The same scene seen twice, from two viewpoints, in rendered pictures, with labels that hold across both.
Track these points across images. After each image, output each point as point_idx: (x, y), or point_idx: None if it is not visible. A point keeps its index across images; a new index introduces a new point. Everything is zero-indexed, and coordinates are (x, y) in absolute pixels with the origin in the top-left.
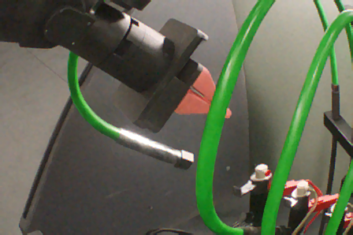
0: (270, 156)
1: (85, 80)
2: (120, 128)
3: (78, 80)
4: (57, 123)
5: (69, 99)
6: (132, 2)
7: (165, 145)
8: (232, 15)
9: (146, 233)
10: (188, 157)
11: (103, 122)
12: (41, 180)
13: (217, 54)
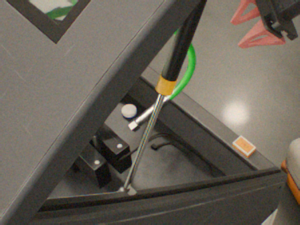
0: None
1: (217, 181)
2: (166, 96)
3: (226, 187)
4: (243, 179)
5: (232, 179)
6: None
7: (142, 113)
8: None
9: (166, 134)
10: (130, 121)
11: (175, 86)
12: (258, 172)
13: None
